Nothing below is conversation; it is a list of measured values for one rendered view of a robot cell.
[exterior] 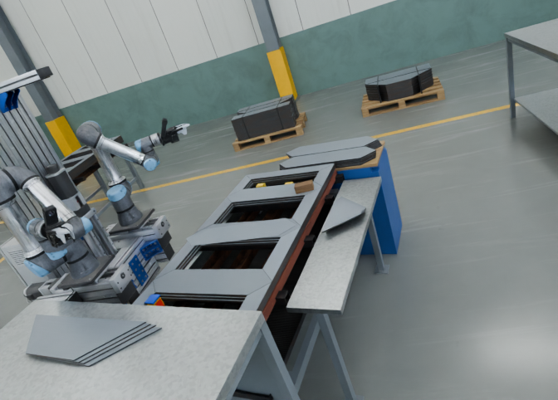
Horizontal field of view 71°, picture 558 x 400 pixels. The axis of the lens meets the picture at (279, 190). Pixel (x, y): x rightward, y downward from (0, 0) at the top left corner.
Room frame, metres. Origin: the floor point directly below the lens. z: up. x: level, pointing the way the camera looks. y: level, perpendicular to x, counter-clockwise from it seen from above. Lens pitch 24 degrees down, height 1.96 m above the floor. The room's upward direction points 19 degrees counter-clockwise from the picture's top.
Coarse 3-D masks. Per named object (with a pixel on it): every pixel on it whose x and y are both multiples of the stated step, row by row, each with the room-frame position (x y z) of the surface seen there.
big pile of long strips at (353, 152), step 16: (320, 144) 3.03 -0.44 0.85; (336, 144) 2.90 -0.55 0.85; (352, 144) 2.79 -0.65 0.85; (368, 144) 2.70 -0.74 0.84; (288, 160) 2.92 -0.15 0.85; (304, 160) 2.81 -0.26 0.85; (320, 160) 2.70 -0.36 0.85; (336, 160) 2.60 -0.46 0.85; (352, 160) 2.54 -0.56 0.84; (368, 160) 2.53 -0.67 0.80
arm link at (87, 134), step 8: (80, 128) 2.38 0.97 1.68; (88, 128) 2.37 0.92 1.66; (80, 136) 2.35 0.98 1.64; (88, 136) 2.33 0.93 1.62; (96, 136) 2.34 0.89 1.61; (88, 144) 2.34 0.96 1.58; (96, 144) 2.33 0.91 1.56; (104, 144) 2.34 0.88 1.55; (112, 144) 2.35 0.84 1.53; (120, 144) 2.38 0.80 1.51; (112, 152) 2.35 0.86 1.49; (120, 152) 2.35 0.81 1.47; (128, 152) 2.36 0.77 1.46; (136, 152) 2.38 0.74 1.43; (136, 160) 2.36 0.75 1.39; (144, 160) 2.36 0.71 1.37; (152, 160) 2.35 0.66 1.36; (152, 168) 2.34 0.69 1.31
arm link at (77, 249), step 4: (80, 240) 1.89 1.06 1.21; (72, 244) 1.85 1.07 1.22; (76, 244) 1.86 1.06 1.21; (80, 244) 1.87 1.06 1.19; (84, 244) 1.91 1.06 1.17; (68, 248) 1.83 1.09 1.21; (72, 248) 1.84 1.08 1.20; (76, 248) 1.85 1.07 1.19; (80, 248) 1.86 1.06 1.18; (84, 248) 1.88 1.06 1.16; (68, 252) 1.82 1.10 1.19; (72, 252) 1.83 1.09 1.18; (76, 252) 1.84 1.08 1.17; (80, 252) 1.85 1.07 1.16; (84, 252) 1.87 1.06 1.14; (64, 256) 1.80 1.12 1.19; (68, 256) 1.82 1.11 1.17; (72, 256) 1.83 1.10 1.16; (76, 256) 1.84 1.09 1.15; (80, 256) 1.85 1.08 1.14; (64, 260) 1.80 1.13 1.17; (68, 260) 1.83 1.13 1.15; (72, 260) 1.83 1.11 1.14
